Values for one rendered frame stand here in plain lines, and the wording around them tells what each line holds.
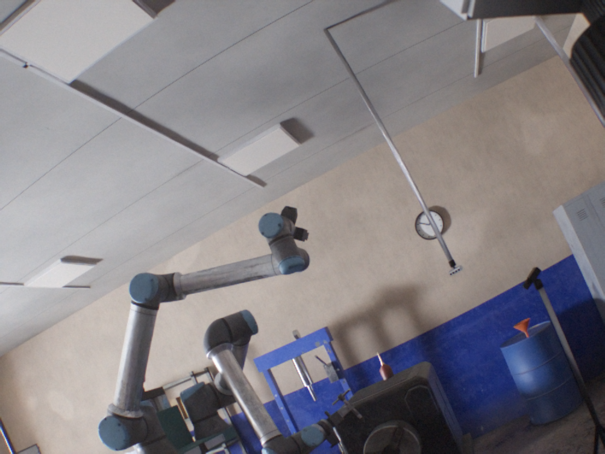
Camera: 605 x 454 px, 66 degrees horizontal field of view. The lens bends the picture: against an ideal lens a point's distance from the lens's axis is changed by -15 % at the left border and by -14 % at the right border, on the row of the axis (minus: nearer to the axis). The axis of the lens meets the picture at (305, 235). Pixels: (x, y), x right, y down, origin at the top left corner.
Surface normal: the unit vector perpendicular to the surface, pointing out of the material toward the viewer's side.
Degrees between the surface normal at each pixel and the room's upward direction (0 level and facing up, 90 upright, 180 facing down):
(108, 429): 94
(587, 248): 90
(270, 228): 85
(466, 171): 90
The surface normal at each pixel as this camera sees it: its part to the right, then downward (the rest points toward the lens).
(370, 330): -0.27, -0.10
